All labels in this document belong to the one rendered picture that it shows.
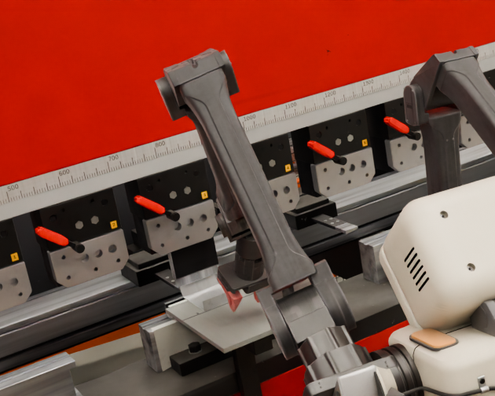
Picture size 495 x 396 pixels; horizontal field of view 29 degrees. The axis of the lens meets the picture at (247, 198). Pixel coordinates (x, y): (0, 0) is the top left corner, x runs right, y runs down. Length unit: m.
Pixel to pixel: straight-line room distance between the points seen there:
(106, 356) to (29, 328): 2.13
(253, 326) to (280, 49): 0.57
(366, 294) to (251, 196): 0.99
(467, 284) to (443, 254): 0.05
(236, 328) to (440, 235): 0.77
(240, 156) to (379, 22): 0.93
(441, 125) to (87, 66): 0.66
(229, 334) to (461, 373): 0.79
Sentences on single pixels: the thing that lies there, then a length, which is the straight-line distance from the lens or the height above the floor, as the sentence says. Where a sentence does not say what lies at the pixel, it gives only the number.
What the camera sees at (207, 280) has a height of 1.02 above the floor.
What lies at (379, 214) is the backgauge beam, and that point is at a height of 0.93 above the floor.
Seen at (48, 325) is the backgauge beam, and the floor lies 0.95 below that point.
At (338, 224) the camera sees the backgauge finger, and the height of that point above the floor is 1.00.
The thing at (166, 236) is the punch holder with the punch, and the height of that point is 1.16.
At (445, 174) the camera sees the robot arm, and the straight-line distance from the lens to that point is 1.71.
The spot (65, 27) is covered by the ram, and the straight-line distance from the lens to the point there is 1.82.
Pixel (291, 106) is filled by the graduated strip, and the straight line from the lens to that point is 2.04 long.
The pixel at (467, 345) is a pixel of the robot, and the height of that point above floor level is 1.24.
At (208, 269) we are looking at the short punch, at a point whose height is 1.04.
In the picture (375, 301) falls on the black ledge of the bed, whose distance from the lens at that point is 2.18.
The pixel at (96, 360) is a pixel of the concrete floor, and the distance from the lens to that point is 4.30.
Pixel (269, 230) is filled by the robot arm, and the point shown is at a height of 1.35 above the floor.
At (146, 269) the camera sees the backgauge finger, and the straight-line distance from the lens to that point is 2.20.
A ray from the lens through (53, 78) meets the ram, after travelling 1.82.
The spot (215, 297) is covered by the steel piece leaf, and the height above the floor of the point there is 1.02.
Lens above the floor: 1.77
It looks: 17 degrees down
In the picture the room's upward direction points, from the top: 10 degrees counter-clockwise
